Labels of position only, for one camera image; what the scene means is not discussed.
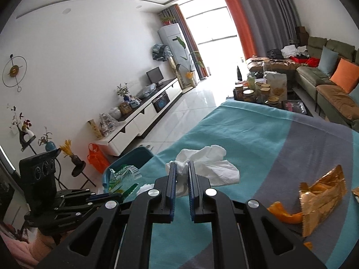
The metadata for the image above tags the white tissue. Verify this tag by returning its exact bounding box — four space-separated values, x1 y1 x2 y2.
169 145 241 198

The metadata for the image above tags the white black TV cabinet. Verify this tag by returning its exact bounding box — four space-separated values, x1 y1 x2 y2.
95 78 183 157

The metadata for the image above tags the striped grey orange curtain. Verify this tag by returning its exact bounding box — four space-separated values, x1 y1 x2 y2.
161 4 209 77

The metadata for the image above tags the gold floor ornament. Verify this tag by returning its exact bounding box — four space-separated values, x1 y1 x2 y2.
168 56 183 90

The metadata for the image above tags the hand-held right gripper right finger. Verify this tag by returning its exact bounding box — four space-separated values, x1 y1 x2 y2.
187 160 327 269

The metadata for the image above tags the clear wrapped model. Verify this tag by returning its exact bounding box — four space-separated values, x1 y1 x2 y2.
99 113 118 138

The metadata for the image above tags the round black wall clock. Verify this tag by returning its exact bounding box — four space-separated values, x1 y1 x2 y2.
2 54 28 92

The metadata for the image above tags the beige printed bag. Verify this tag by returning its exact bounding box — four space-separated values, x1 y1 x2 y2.
264 71 288 96

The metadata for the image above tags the clear green printed plastic wrapper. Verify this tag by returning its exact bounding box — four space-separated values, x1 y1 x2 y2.
109 165 141 194

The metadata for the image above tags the gold gift box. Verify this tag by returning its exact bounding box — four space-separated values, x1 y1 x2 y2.
87 119 103 140

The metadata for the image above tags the teal grey blanket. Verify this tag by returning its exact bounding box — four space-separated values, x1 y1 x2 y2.
120 99 359 269

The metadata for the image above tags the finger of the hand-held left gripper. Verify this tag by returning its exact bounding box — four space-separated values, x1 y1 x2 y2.
57 189 124 202
53 202 106 229

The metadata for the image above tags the plastic wrapped item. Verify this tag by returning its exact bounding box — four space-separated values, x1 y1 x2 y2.
139 83 157 98

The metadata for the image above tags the brown cabinet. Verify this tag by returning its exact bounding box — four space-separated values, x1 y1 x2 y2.
294 26 309 45

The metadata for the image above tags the tall plant in yellow pot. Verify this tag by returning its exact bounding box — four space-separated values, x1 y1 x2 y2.
173 36 204 86

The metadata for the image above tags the orange plastic bag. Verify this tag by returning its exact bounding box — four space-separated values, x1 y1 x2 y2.
88 143 110 174

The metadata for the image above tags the green brown sofa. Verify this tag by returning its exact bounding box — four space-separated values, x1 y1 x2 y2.
246 36 359 132

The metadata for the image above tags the teal vase with plant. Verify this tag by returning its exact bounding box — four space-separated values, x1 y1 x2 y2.
38 126 57 152

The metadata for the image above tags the person's pink clothing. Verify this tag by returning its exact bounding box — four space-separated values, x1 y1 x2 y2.
0 224 40 269

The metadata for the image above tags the black metal plant stand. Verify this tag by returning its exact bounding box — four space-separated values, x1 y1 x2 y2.
55 157 97 188

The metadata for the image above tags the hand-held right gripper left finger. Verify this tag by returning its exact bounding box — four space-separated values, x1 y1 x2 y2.
35 161 178 269

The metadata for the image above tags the yellow wheat in dark vase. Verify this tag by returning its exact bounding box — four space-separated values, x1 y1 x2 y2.
59 139 86 171

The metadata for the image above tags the foil tray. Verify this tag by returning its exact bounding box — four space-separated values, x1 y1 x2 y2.
282 100 309 115

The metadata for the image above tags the gold snack wrapper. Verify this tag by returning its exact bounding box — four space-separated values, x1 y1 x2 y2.
299 165 348 237

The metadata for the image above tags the person's left forearm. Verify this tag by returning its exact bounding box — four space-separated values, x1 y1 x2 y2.
36 228 63 261

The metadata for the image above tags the green candy wrapper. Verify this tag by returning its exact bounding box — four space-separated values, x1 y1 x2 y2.
122 183 140 199

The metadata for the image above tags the dark glass cabinet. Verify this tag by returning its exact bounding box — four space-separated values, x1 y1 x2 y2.
0 160 31 227

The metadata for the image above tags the red cloth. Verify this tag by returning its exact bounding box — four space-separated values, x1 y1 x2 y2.
290 56 320 68

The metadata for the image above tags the blue plastic bin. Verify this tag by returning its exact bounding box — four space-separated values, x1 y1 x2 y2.
102 146 154 195

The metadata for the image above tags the orange cushion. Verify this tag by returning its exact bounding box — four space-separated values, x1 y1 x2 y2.
330 58 359 93

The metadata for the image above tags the covered standing fan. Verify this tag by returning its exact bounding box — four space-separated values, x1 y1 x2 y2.
151 43 172 62

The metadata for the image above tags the white standing air conditioner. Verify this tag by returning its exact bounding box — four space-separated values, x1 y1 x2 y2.
158 24 197 90

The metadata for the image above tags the orange and grey curtain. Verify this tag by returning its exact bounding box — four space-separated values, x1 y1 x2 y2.
221 0 302 59

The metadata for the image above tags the group of glass jars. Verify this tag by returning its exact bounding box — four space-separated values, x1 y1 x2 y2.
234 80 282 108

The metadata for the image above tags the small teal cushion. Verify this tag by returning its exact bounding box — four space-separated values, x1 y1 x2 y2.
318 46 340 76

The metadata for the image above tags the white clothes pile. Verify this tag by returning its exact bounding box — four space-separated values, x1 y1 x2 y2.
280 45 308 59

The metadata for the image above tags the black monitor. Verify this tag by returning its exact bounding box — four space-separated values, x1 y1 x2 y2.
146 67 164 87

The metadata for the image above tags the black framed window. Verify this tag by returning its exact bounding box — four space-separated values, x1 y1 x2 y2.
179 6 239 45

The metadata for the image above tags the blue vase with branches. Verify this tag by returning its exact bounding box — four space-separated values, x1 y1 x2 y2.
116 82 131 101

